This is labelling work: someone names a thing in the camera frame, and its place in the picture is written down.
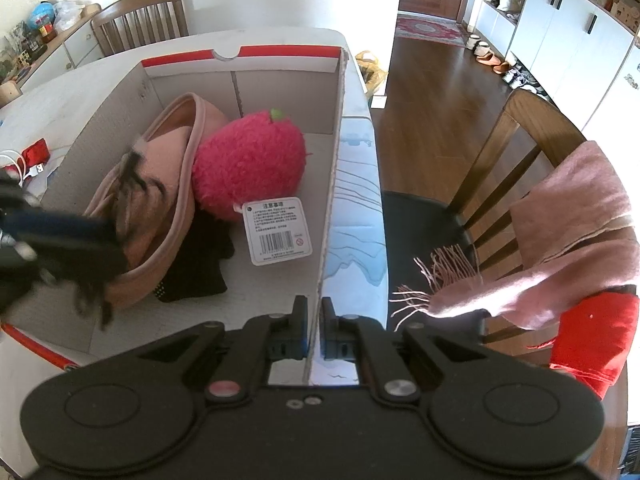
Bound white and wood cabinet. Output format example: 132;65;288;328
475;0;640;136

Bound small red fabric pouch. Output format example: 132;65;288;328
22;138;51;163

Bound pink fringed scarf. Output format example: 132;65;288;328
392;141;640;333

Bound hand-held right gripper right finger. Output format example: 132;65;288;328
320;297;506;406

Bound red patterned rug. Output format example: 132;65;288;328
395;14;468;48

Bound row of shoes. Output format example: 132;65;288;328
465;34;551;101

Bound red and white cardboard box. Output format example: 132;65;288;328
0;45;349;386

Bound white charging cable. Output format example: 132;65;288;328
0;150;47;184

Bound pink knitted hat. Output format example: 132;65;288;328
82;92;228;311

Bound pink plush strawberry toy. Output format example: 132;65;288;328
191;107;313;267

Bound red garment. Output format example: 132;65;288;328
547;292;640;401

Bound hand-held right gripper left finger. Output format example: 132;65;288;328
112;295;309;407

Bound black dotted gloves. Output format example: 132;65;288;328
157;207;236;304

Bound white and wood sideboard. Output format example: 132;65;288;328
0;2;106;107

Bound clear plastic bag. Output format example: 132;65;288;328
54;1;86;33

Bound wooden chair with black seat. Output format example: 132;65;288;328
382;89;588;357

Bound glass terrarium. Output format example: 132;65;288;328
2;22;33;68

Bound yellow plastic bag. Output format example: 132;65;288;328
355;50;389;102

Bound dark wooden slatted chair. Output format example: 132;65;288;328
91;0;190;57

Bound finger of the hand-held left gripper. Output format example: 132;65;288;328
5;210;118;244
20;239;132;284

